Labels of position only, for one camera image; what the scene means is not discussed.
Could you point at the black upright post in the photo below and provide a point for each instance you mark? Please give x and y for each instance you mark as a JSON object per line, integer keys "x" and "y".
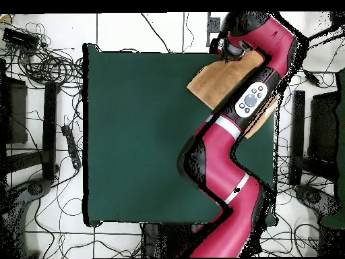
{"x": 297, "y": 121}
{"x": 49, "y": 129}

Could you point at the tan terry towel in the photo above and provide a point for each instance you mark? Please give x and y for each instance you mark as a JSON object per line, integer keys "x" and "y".
{"x": 215, "y": 81}

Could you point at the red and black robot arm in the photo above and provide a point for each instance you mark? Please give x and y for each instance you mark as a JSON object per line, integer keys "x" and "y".
{"x": 229, "y": 167}

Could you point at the dark curved stand base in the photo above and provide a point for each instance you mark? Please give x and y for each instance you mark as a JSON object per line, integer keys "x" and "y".
{"x": 35, "y": 187}
{"x": 312, "y": 198}

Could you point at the dark flat panel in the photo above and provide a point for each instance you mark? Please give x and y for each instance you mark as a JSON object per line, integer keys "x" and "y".
{"x": 16, "y": 113}
{"x": 323, "y": 126}

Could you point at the black horizontal beam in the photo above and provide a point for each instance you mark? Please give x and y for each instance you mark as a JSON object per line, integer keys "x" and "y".
{"x": 315, "y": 167}
{"x": 24, "y": 162}

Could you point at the black power strip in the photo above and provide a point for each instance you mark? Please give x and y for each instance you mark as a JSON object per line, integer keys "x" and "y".
{"x": 71, "y": 145}

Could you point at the black rod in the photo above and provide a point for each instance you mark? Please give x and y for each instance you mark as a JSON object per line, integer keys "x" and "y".
{"x": 323, "y": 33}

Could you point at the dark green table cloth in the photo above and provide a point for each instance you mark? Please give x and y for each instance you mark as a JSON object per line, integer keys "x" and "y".
{"x": 134, "y": 162}

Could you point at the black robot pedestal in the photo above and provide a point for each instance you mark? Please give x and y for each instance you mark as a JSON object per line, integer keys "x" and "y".
{"x": 167, "y": 240}

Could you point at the grey square floor frame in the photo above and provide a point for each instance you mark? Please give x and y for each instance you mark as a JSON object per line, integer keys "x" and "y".
{"x": 208, "y": 29}

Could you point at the black adapter box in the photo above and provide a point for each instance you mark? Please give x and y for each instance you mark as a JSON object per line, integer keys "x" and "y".
{"x": 19, "y": 37}

